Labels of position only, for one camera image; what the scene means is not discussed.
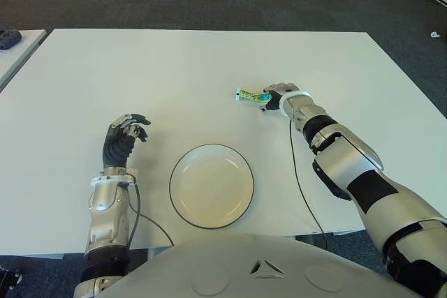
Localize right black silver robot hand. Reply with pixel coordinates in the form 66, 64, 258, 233
260, 82, 301, 114

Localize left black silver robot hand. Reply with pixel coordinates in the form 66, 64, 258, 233
101, 112, 152, 169

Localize green toothpaste tube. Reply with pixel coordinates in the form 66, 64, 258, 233
234, 85, 273, 103

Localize white plate with black rim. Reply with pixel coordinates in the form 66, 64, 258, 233
168, 143, 255, 231

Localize white side table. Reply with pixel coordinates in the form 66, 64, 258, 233
0, 29, 47, 91

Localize black game controller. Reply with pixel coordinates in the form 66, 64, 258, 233
0, 29, 22, 50

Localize grey table leg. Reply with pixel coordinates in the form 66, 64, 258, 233
295, 233, 317, 246

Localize black wheeled base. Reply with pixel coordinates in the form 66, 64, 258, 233
0, 266, 24, 290

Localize grey robot torso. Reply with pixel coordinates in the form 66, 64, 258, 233
78, 233, 409, 298

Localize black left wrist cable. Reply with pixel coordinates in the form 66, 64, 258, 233
127, 182, 175, 246

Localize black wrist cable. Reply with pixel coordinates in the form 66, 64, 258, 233
288, 119, 329, 252
127, 182, 175, 246

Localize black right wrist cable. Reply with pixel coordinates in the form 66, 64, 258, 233
288, 119, 329, 252

